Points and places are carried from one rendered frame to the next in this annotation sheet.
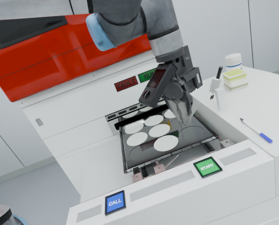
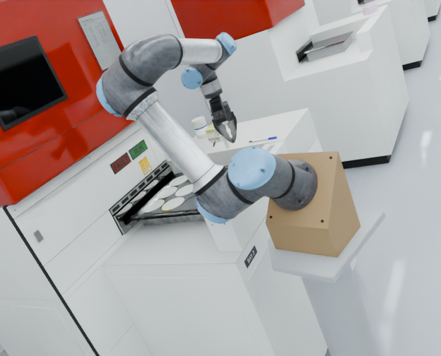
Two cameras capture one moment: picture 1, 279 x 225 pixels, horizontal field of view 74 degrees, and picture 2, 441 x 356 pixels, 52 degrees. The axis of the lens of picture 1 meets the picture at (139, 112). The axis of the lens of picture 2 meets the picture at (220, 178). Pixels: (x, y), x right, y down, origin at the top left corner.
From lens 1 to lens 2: 1.40 m
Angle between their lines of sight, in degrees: 49
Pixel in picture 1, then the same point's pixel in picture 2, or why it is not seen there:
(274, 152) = (282, 138)
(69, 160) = (81, 294)
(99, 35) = (200, 77)
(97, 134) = (106, 239)
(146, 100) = (222, 116)
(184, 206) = not seen: hidden behind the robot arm
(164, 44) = (216, 85)
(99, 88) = (97, 172)
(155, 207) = not seen: hidden behind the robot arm
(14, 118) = not seen: outside the picture
